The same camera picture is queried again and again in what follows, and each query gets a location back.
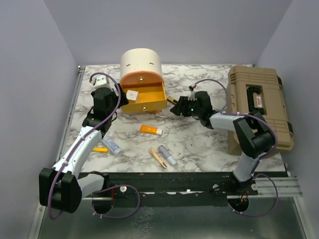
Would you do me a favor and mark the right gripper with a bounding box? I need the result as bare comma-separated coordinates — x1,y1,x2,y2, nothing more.
170,96,202,118

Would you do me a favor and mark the white small box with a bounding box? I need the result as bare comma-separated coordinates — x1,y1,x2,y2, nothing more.
126,90,139,102

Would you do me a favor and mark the black gold lipstick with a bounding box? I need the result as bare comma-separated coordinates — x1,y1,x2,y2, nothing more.
167,96,178,105

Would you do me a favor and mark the yellow drawer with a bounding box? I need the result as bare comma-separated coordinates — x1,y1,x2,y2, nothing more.
121,82,167,114

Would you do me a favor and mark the peach top drawer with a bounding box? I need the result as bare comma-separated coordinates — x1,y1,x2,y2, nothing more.
120,71,163,87

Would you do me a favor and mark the cream round drawer organizer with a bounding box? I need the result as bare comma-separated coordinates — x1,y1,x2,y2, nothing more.
120,48,163,80

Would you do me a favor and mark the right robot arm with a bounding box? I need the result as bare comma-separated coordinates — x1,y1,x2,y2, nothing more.
167,91,277,195

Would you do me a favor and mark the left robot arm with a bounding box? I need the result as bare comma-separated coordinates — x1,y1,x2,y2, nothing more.
39,84,129,213

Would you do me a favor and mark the pink blush palette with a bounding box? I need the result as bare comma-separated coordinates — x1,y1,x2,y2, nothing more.
153,110,162,115

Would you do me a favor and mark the orange sunscreen tube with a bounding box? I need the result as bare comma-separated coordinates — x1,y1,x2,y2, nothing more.
140,125,162,135

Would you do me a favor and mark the white blue tube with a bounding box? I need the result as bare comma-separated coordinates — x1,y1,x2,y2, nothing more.
101,135,123,156

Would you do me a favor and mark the beige gold concealer tube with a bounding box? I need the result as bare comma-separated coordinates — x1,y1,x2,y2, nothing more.
148,147,167,169

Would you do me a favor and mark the lavender white bottle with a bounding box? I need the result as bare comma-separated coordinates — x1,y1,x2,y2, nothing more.
158,145,177,166

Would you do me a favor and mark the yellow mascara tube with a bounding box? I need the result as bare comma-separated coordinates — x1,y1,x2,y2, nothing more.
92,147,108,152

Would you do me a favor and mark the tan plastic tool case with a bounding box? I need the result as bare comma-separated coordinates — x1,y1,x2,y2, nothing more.
226,65,294,152

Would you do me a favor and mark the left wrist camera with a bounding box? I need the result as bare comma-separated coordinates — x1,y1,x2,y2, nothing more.
90,75,111,89

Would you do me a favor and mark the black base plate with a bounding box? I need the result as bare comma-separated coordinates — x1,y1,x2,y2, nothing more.
74,170,260,209

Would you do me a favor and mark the aluminium rail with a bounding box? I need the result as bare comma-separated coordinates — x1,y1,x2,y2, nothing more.
39,177,304,200

